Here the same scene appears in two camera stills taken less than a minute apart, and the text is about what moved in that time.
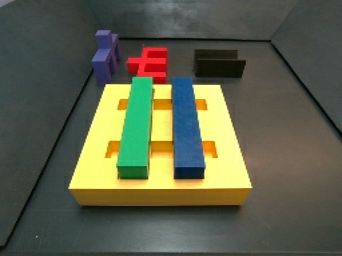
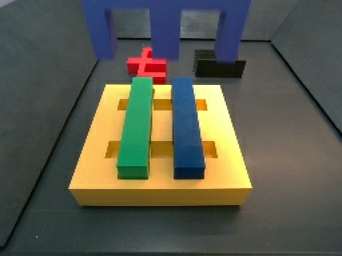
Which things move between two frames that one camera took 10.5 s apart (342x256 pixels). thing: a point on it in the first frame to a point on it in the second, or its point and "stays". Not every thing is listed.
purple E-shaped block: [106, 57] to [165, 21]
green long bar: [134, 155] stays
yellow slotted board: [96, 185] stays
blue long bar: [187, 137] stays
